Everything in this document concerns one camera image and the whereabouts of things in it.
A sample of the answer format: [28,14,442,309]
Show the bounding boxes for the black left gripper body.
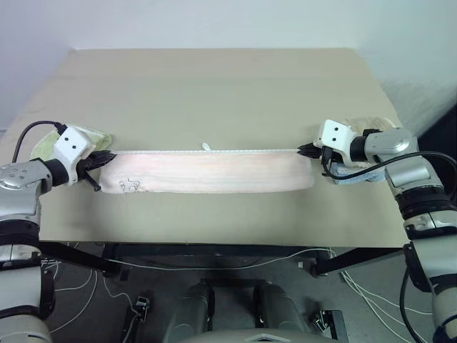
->
[75,154,99,182]

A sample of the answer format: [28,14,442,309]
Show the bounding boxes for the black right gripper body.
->
[316,146,336,177]

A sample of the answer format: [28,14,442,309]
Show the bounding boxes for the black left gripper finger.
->
[84,169,103,193]
[91,150,117,166]

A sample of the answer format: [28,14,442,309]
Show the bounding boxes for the pink towel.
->
[97,142,316,195]

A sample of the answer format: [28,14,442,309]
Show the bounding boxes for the light blue folded towel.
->
[329,161,386,186]

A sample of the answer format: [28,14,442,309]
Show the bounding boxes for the green folded towel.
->
[29,124,116,162]

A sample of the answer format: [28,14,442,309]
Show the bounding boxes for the dark rounded robot leg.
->
[161,281,216,343]
[252,281,312,339]

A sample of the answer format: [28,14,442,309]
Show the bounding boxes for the grey robot torso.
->
[185,327,341,343]

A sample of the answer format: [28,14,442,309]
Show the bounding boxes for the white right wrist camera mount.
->
[313,119,358,167]

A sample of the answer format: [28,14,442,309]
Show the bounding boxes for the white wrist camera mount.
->
[313,119,358,167]
[53,125,95,184]

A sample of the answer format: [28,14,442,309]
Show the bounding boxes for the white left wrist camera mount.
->
[53,125,95,184]

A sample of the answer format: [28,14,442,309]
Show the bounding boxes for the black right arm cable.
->
[321,150,457,212]

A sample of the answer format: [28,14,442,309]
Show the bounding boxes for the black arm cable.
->
[321,150,457,212]
[13,121,68,164]

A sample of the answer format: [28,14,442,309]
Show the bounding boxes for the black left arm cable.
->
[13,121,68,164]

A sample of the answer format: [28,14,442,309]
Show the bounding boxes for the black floor bracket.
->
[132,294,151,317]
[311,309,349,343]

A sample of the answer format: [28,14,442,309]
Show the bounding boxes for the black table frame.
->
[38,241,408,279]

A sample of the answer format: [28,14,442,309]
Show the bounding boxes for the long white floor cable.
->
[105,249,337,273]

